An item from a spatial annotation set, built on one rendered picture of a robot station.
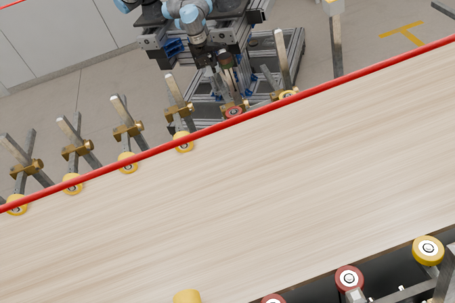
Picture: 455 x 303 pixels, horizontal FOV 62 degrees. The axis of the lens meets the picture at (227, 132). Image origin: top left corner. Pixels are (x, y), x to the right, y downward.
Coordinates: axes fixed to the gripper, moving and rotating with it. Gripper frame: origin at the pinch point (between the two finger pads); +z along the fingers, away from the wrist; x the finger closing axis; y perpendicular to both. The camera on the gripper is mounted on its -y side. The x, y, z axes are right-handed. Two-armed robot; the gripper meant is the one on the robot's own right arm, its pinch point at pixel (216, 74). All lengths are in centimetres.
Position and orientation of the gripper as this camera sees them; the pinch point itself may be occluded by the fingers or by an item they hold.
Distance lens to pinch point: 212.2
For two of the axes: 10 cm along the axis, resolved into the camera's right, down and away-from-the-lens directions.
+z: 2.6, 6.9, 6.7
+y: -2.5, -6.3, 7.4
